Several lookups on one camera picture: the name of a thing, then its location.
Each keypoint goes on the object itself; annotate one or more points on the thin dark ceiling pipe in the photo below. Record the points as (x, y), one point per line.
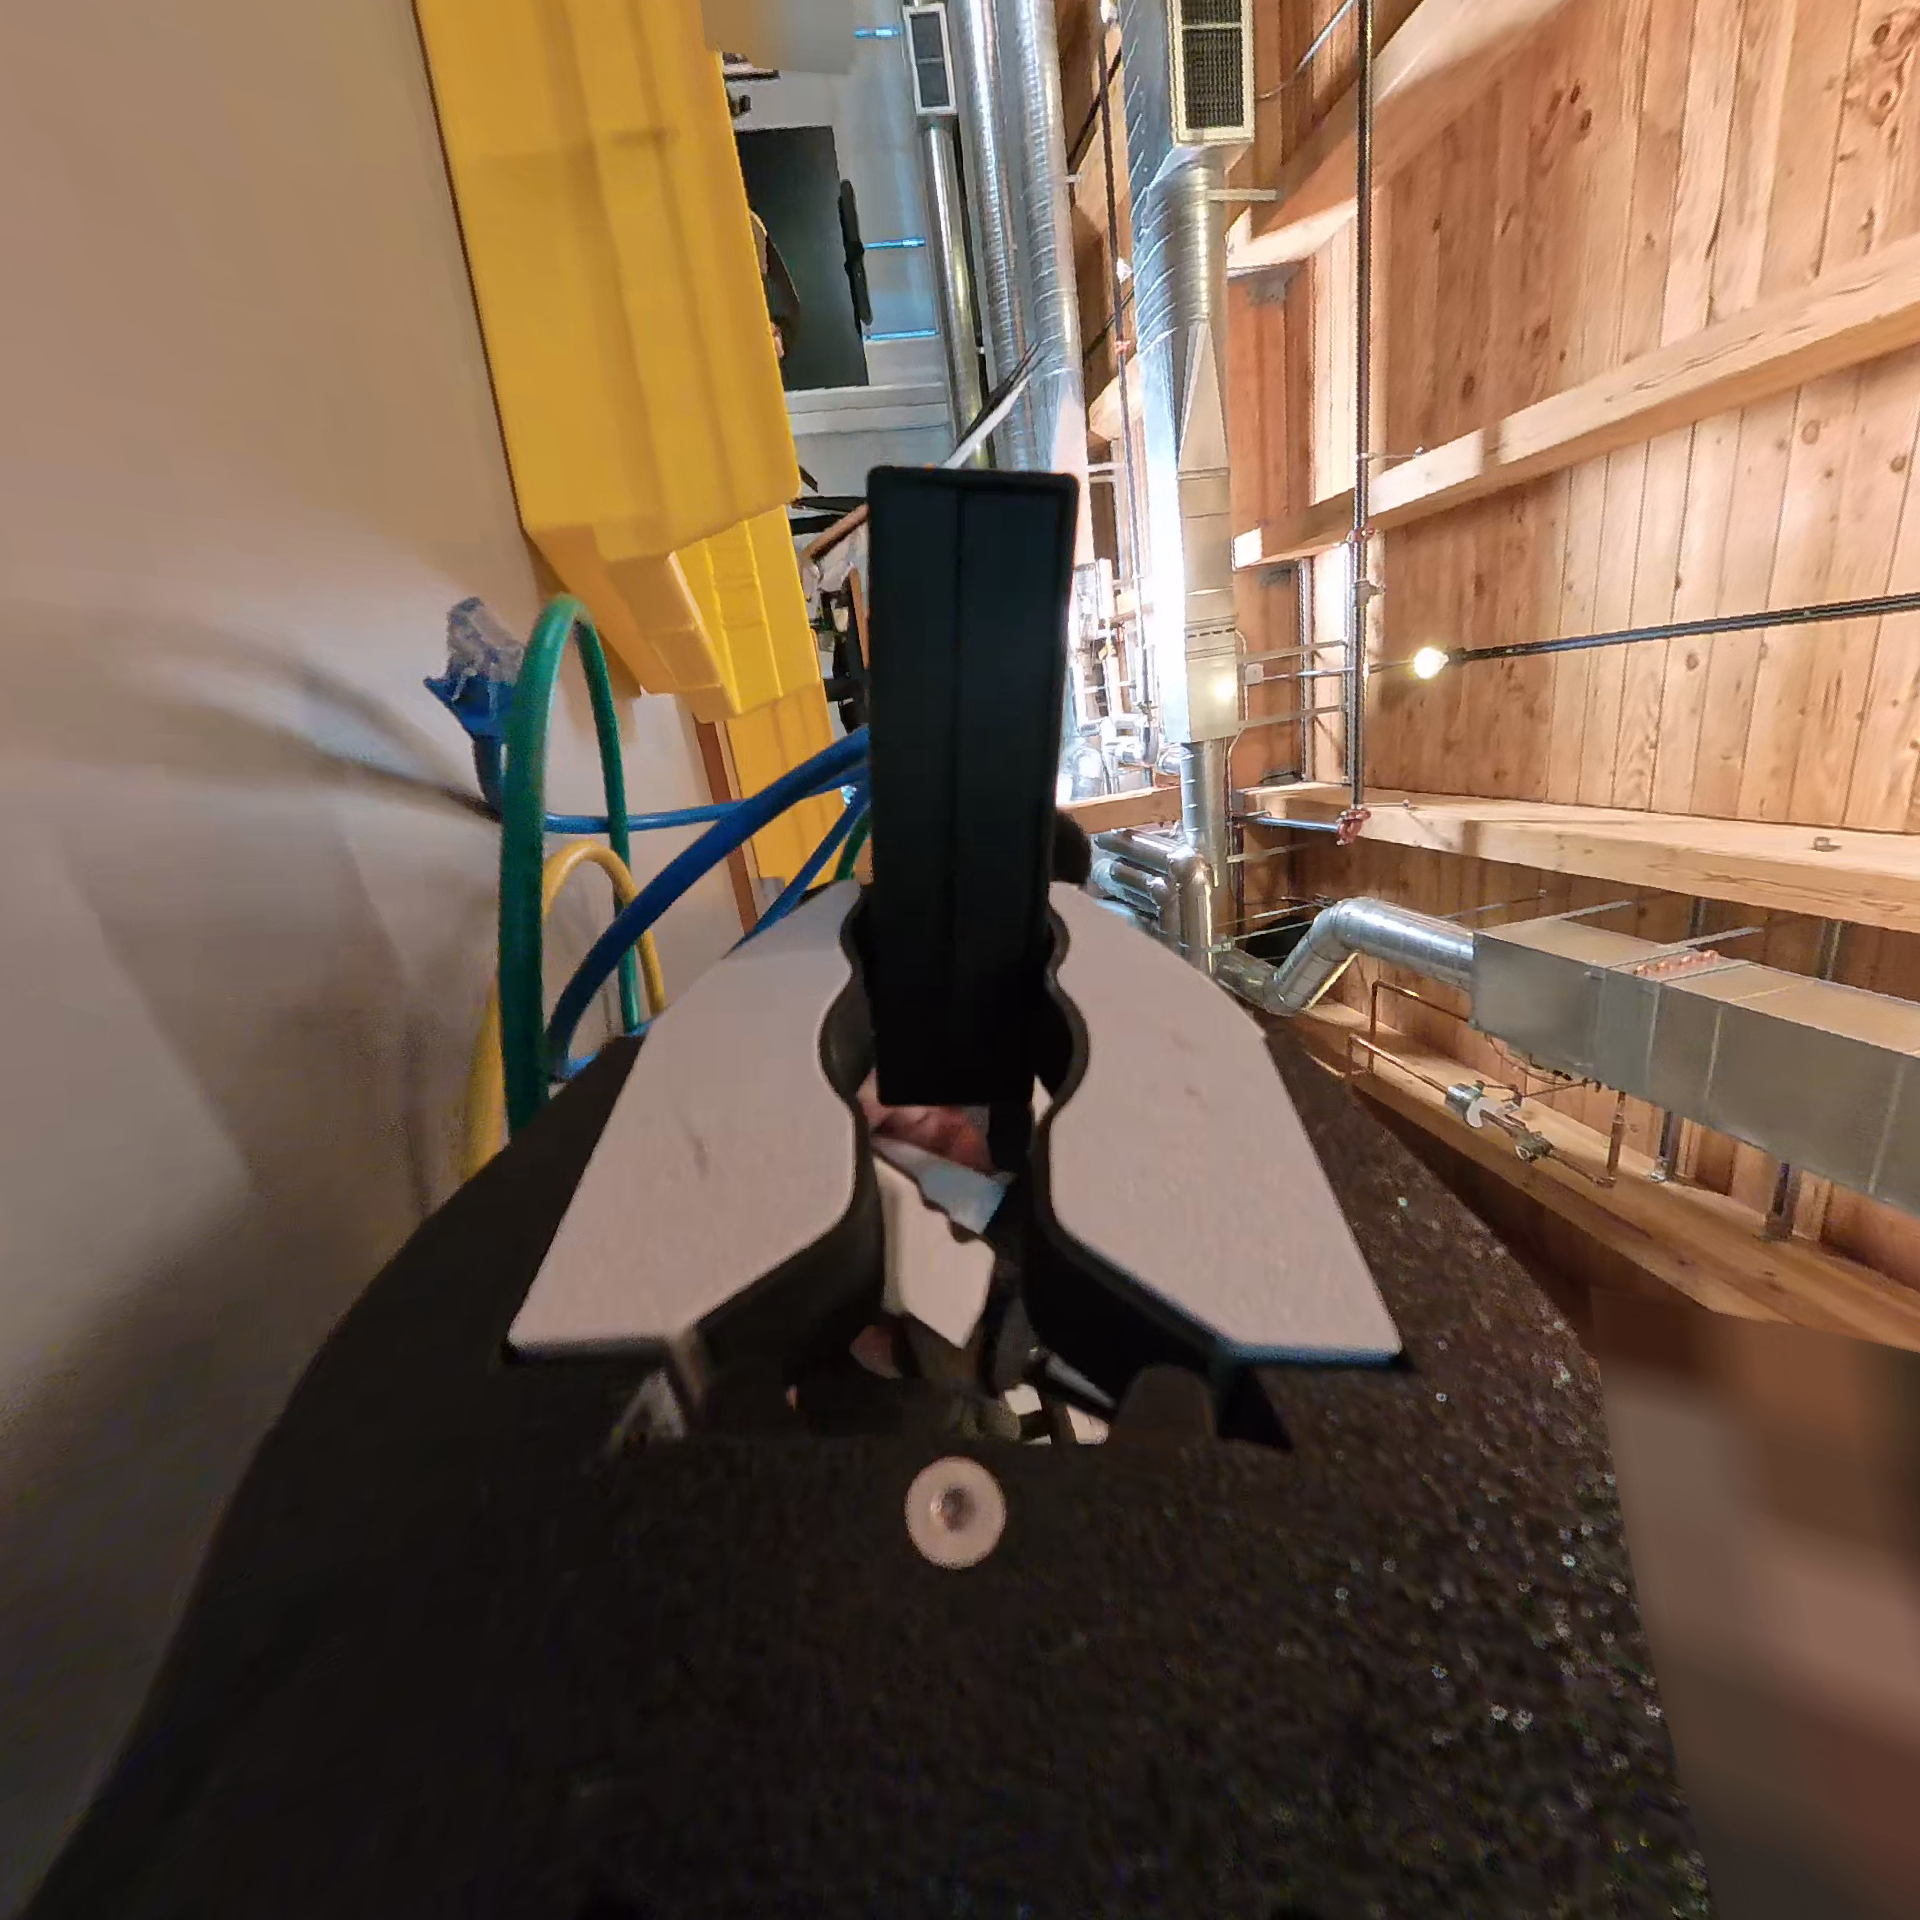
(1362, 375)

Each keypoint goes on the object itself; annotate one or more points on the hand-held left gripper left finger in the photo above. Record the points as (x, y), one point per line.
(721, 1140)

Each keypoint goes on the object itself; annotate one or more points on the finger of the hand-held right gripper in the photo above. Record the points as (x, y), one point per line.
(923, 1275)

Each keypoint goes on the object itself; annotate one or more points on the small ceiling vent grille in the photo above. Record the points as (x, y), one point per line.
(929, 60)

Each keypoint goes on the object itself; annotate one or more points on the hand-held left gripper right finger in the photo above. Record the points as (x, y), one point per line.
(1200, 1140)

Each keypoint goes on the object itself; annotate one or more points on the round metal elbow duct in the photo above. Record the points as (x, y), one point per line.
(1395, 933)

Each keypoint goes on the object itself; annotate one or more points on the rectangular metal duct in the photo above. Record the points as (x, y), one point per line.
(1694, 1049)

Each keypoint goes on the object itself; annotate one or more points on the yellow plastic bin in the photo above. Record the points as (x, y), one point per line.
(599, 224)

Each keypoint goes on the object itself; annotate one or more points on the person's right hand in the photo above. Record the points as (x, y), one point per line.
(929, 1128)

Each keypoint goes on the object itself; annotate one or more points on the black ethernet port block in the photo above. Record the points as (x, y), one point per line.
(976, 749)

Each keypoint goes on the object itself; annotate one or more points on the smooth metal duct pipe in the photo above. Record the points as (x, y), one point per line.
(949, 270)

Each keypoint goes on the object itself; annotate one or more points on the black screen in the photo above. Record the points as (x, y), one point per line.
(802, 255)

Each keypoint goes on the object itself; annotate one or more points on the black metal rod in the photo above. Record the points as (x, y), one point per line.
(1725, 622)

